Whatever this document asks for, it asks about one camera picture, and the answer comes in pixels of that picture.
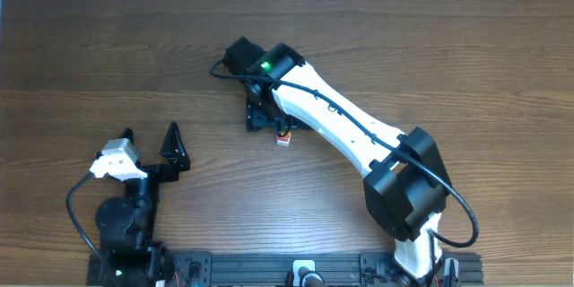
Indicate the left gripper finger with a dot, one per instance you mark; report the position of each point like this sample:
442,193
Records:
176,154
127,134

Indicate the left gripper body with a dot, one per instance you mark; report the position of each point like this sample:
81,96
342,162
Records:
163,174

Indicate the orange cube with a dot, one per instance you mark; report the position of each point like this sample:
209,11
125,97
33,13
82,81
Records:
284,136

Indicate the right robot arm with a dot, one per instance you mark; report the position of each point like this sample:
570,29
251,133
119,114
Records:
341,121

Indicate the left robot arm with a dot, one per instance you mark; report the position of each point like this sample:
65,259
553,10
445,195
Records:
121,224

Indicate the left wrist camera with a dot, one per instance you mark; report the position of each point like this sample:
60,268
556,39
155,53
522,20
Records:
117,161

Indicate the mounting rail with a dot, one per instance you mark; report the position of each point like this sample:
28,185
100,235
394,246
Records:
251,269

